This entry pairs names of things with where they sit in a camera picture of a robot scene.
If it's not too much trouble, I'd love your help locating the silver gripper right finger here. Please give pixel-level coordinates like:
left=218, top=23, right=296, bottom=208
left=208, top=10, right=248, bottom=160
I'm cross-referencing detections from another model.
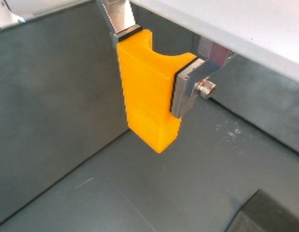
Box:
left=170, top=37, right=236, bottom=119

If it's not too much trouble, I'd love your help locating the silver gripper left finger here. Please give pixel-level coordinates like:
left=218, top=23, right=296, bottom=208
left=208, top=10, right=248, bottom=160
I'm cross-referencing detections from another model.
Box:
left=95, top=0, right=142, bottom=47

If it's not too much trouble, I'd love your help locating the yellow arch block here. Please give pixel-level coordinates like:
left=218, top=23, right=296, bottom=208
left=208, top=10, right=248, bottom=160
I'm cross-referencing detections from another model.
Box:
left=117, top=30, right=196, bottom=153

